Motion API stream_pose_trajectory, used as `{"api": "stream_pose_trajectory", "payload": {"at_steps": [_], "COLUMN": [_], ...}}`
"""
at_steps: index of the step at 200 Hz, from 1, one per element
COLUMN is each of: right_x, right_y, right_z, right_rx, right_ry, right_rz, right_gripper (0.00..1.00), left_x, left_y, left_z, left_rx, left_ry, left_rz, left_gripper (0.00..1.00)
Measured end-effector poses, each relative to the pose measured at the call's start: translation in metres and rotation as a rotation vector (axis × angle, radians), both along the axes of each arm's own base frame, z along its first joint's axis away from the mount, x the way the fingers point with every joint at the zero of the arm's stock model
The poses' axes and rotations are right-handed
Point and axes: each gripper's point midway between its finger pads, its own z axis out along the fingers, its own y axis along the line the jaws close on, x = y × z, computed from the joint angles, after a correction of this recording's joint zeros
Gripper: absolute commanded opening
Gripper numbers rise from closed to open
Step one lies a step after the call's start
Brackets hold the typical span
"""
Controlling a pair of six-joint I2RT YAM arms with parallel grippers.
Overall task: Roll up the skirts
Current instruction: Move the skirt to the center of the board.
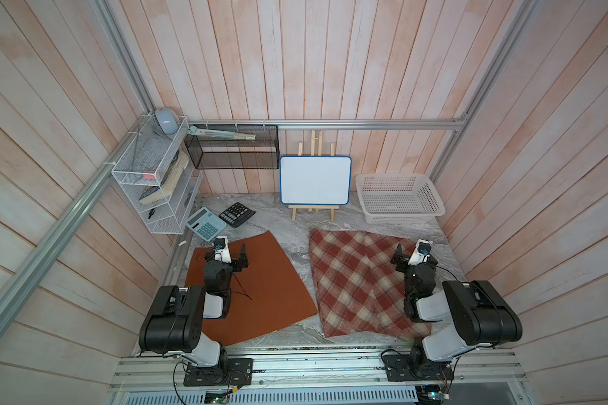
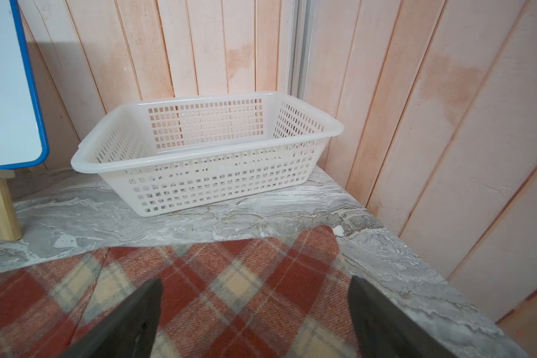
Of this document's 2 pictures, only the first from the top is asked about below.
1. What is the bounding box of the pale green ruler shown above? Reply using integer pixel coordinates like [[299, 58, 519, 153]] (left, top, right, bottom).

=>
[[187, 125, 256, 141]]

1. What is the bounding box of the white plastic basket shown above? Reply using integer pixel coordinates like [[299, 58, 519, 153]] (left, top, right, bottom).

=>
[[356, 173, 445, 224]]

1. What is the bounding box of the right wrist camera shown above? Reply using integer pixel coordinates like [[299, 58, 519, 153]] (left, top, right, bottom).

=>
[[408, 239, 432, 266]]

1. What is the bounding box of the black mesh wall basket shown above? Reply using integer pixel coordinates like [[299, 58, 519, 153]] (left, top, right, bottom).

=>
[[184, 123, 280, 170]]

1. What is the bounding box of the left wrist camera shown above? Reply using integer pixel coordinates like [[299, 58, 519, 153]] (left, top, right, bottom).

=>
[[213, 236, 232, 264]]

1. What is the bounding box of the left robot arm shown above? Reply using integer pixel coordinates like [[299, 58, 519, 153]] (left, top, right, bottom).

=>
[[138, 237, 248, 373]]

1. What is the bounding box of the white wire shelf rack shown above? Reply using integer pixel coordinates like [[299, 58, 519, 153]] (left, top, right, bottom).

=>
[[111, 113, 204, 235]]

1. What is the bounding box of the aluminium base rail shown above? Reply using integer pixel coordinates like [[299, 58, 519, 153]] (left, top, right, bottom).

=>
[[109, 345, 528, 393]]

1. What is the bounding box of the black calculator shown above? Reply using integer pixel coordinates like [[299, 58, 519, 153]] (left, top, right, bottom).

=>
[[219, 202, 256, 229]]

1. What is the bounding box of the teal calculator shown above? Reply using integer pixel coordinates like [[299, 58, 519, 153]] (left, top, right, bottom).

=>
[[186, 207, 227, 242]]

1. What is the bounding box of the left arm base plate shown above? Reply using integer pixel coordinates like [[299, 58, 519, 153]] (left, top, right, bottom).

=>
[[183, 358, 253, 388]]

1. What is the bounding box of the rust orange skirt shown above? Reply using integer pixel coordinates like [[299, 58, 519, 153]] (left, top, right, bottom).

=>
[[203, 231, 318, 346]]

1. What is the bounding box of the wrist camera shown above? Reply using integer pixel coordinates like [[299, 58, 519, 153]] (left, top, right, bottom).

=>
[[213, 236, 232, 264], [408, 239, 432, 266]]

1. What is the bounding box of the grey computer mouse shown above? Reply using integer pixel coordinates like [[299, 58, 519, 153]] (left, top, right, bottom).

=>
[[155, 108, 180, 137]]

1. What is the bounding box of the white board blue frame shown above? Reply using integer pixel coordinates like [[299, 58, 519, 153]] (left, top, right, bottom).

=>
[[280, 155, 353, 206]]

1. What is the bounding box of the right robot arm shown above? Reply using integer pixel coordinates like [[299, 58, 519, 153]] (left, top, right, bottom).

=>
[[390, 240, 523, 364]]

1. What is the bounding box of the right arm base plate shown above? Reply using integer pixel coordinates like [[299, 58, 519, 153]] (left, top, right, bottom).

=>
[[380, 348, 454, 382]]

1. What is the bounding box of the book on shelf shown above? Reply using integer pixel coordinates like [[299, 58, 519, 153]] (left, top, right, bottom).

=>
[[140, 150, 190, 205]]

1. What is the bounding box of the red plaid skirt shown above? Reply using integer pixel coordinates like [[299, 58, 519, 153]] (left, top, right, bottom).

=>
[[309, 229, 432, 339]]

